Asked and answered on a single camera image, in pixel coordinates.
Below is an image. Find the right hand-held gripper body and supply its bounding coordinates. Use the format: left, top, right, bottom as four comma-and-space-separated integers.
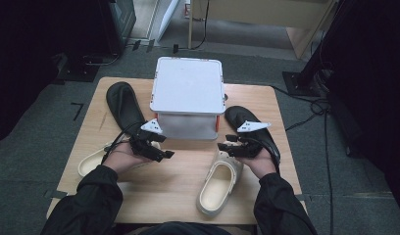
232, 120, 273, 160

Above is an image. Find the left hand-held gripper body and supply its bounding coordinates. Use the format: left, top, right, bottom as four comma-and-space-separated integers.
128, 118, 167, 161

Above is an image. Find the black slipper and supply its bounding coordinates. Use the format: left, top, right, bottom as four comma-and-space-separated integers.
224, 105, 282, 165
105, 81, 147, 137

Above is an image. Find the cream clog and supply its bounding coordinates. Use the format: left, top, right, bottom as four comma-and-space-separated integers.
77, 140, 163, 178
196, 149, 245, 217

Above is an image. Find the white plastic storage box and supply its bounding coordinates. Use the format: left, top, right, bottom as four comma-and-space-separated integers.
149, 56, 227, 142

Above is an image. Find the person's right hand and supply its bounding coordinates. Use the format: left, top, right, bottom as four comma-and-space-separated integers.
239, 146, 278, 180

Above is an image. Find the person's left hand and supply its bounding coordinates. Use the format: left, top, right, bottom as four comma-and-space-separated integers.
102, 140, 158, 176

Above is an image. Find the black metal stand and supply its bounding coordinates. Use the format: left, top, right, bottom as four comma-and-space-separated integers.
281, 0, 351, 98

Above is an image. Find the black stand base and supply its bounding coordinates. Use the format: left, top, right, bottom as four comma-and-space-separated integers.
55, 53, 102, 83

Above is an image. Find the white board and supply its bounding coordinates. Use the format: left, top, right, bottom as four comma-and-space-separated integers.
156, 0, 181, 42

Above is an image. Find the black cabinet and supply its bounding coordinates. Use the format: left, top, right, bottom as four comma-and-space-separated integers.
65, 0, 137, 59

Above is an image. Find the light wooden desk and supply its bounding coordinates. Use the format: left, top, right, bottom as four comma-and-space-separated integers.
187, 0, 338, 60

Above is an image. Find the right hand-held gripper cable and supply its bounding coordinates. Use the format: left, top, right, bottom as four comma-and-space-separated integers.
248, 136, 281, 174

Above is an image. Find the hand-held gripper cable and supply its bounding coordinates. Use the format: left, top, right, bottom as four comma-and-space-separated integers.
100, 121, 144, 165
248, 136, 281, 174

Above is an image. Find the left hand-held gripper cable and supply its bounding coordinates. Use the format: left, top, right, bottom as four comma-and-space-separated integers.
100, 121, 144, 165

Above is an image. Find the black floor cable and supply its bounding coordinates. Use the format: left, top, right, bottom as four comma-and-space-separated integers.
270, 83, 335, 235

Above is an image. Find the black hanging cable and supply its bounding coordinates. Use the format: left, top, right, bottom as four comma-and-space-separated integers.
190, 0, 211, 51

